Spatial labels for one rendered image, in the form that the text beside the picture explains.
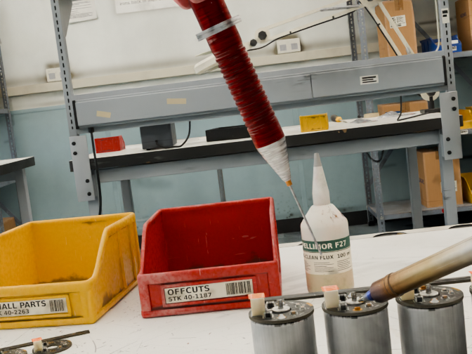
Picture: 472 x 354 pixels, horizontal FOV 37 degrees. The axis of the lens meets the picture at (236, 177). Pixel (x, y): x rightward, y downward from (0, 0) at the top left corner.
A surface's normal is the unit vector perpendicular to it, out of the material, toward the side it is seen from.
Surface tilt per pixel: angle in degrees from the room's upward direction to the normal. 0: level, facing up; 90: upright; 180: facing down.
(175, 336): 0
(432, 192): 89
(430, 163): 90
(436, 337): 90
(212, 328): 0
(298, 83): 90
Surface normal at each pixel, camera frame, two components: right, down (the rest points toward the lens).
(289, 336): 0.18, 0.08
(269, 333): -0.50, 0.15
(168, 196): -0.04, 0.11
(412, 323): -0.70, 0.16
